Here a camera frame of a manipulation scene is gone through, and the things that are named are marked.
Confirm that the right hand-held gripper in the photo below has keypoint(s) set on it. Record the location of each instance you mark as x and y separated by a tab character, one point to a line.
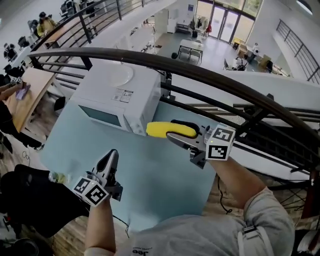
220	145

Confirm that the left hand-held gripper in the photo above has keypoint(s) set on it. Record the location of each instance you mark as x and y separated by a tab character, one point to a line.
92	192

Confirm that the yellow banana-shaped object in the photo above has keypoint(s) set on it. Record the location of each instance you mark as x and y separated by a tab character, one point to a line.
157	130

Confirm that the person's right forearm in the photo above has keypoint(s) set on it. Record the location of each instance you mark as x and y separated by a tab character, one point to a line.
235	182

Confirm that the person's left forearm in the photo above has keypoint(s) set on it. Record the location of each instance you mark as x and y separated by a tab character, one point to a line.
100	225

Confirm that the clear plastic bottle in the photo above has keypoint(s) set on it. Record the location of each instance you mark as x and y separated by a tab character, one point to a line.
60	178

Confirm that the white microwave oven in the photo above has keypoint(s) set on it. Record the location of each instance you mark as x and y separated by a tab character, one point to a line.
110	100

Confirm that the black waste bin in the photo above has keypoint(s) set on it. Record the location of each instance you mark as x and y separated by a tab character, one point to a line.
59	103

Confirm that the black mesh office chair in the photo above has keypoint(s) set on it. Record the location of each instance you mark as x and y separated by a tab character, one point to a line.
37	197

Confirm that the dark curved metal railing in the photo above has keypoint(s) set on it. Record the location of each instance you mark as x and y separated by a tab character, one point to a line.
150	58

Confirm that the white downstairs table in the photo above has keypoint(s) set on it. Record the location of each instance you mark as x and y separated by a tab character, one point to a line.
191	45

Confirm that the cardboard box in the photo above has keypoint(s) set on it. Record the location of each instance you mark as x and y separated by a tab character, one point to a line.
241	49

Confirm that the person's grey shirt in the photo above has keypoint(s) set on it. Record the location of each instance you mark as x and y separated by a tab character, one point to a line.
200	235

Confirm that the wooden table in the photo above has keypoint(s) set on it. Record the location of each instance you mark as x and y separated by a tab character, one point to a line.
32	95

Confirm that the yellow bin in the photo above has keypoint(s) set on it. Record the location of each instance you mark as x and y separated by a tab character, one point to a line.
238	43

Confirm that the purple cloth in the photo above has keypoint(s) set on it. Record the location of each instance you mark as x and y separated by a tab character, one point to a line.
23	92

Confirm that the black side railing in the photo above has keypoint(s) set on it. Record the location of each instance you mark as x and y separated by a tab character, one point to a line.
297	47

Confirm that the black balcony railing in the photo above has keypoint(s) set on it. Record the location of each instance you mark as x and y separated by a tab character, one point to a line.
85	25

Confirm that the round pendant lamp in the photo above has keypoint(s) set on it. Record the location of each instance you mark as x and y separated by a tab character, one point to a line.
304	6

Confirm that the glass entrance window wall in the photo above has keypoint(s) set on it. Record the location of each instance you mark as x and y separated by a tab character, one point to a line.
225	20

